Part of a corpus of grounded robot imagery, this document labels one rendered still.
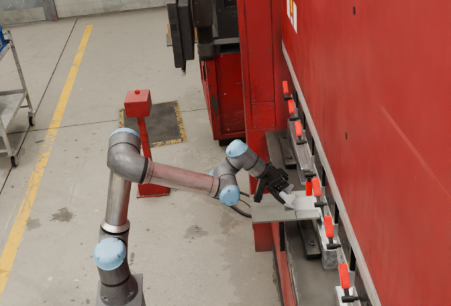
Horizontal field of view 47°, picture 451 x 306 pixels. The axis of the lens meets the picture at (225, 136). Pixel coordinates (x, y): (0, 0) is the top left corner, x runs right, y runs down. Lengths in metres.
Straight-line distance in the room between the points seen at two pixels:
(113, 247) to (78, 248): 1.69
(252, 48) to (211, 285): 1.43
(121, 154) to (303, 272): 0.80
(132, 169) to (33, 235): 2.24
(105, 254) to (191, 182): 0.44
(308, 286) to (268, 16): 1.34
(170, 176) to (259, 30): 1.11
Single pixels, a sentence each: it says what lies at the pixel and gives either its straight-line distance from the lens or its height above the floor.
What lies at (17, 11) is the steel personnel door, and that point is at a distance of 9.19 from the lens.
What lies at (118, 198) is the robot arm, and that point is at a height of 1.15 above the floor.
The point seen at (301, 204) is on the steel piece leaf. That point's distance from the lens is 2.15.
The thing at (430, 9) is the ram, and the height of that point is 2.07.
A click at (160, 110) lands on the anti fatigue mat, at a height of 0.01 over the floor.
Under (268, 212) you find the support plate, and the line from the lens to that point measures 2.11.
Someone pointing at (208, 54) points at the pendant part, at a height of 1.15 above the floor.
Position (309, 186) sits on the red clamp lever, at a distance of 1.91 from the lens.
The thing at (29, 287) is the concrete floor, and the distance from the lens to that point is 3.58.
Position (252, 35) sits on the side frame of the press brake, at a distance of 2.70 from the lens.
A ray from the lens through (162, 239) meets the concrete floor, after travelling 3.62.
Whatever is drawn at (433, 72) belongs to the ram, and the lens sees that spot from 0.79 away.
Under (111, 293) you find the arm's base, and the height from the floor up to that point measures 0.83.
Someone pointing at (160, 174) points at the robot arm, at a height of 1.31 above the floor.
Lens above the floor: 2.29
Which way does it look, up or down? 29 degrees down
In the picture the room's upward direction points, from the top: 5 degrees counter-clockwise
